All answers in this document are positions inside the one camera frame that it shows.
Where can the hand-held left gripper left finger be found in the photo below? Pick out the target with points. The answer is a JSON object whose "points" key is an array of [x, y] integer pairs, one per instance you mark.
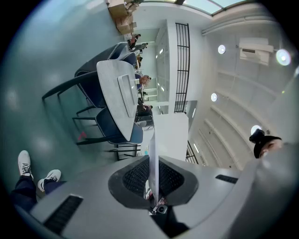
{"points": [[93, 198]]}

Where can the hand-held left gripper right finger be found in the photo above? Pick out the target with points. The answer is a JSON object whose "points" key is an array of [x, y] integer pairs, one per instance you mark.
{"points": [[205, 193]]}

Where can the grey marble dining table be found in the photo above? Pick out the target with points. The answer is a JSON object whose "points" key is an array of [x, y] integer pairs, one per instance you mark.
{"points": [[109, 93]]}

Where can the black metal railing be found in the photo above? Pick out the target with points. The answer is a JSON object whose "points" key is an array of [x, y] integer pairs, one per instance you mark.
{"points": [[192, 156], [182, 70]]}

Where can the person's right leg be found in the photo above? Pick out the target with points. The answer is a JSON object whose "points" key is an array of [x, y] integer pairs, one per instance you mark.
{"points": [[54, 186]]}

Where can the person's leg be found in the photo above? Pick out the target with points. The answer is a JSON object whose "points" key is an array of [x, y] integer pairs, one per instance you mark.
{"points": [[23, 192], [54, 186]]}

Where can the white sneaker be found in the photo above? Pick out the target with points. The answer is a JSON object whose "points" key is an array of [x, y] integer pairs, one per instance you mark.
{"points": [[24, 162], [49, 178]]}

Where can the small pink object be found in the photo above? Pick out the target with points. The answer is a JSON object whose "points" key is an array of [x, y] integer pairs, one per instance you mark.
{"points": [[82, 135]]}

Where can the person's left leg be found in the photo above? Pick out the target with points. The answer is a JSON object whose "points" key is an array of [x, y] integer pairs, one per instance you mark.
{"points": [[23, 192]]}

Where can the dark blue upholstered chair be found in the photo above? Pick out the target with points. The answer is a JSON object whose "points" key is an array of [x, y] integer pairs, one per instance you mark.
{"points": [[102, 58], [112, 126], [92, 91], [137, 134]]}

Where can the round ceiling light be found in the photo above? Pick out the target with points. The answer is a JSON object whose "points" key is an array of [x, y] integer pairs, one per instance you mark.
{"points": [[214, 97], [222, 49], [283, 57], [255, 129]]}

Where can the person's head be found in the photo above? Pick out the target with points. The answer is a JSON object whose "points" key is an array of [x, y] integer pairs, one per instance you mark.
{"points": [[272, 145]]}

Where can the grey rectangular tray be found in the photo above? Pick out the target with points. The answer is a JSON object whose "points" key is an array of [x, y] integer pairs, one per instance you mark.
{"points": [[127, 93]]}

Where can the white ceramic vase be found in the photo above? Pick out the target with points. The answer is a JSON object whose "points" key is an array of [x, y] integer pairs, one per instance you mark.
{"points": [[137, 81]]}

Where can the orange dried plant bunch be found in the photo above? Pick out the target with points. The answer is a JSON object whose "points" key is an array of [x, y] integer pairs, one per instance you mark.
{"points": [[144, 80]]}

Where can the white ceiling air conditioner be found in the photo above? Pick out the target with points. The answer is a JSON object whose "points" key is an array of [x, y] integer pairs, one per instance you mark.
{"points": [[255, 51]]}

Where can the pile of cardboard boxes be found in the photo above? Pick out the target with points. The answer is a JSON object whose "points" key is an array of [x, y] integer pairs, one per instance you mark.
{"points": [[120, 16]]}

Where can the black head-mounted camera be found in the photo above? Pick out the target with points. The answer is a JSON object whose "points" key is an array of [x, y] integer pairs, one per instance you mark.
{"points": [[257, 136]]}

